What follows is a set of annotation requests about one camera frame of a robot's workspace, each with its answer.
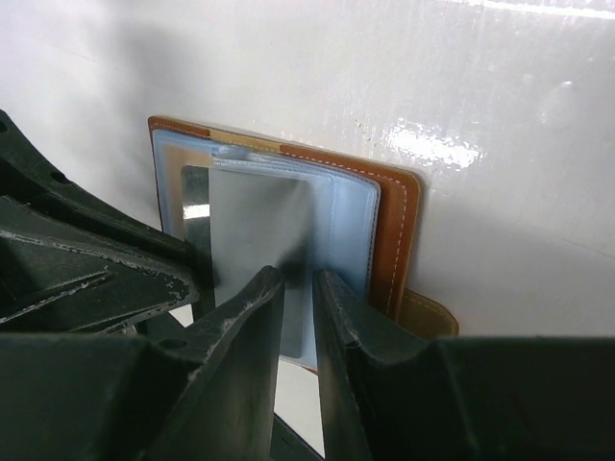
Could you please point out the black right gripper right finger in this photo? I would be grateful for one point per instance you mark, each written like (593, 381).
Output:
(387, 394)

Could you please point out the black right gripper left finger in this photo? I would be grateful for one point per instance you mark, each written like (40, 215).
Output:
(205, 393)

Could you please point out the dark grey card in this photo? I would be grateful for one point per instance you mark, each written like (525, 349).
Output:
(235, 223)

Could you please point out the brown leather card holder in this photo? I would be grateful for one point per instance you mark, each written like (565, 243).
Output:
(364, 224)

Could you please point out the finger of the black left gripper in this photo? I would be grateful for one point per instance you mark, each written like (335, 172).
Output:
(58, 278)
(29, 178)

